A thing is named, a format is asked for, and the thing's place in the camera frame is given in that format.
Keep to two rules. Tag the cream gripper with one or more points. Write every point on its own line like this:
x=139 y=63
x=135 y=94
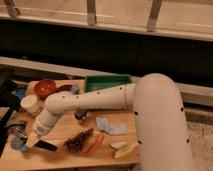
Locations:
x=33 y=138

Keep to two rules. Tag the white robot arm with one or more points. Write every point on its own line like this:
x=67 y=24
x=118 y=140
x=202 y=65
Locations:
x=158 y=109

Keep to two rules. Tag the blue plastic cup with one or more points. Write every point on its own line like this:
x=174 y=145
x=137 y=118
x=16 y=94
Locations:
x=19 y=144

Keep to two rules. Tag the white paper cup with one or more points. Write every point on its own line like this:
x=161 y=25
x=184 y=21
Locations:
x=30 y=103

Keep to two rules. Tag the bunch of dark grapes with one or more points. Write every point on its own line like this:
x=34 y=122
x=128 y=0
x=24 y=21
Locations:
x=76 y=144

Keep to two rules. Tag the black stand at left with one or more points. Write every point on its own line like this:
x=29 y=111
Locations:
x=8 y=100

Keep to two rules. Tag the red bowl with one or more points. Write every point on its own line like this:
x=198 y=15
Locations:
x=44 y=88

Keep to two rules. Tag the dark brown box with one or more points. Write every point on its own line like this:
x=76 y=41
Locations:
x=80 y=114

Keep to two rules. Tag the purple bowl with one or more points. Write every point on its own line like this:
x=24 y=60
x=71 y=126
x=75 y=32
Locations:
x=63 y=88

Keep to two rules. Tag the blue sponge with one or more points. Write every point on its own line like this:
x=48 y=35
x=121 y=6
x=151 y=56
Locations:
x=75 y=89

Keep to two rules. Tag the green plastic tray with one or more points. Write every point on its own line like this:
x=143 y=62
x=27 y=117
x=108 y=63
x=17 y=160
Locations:
x=93 y=83

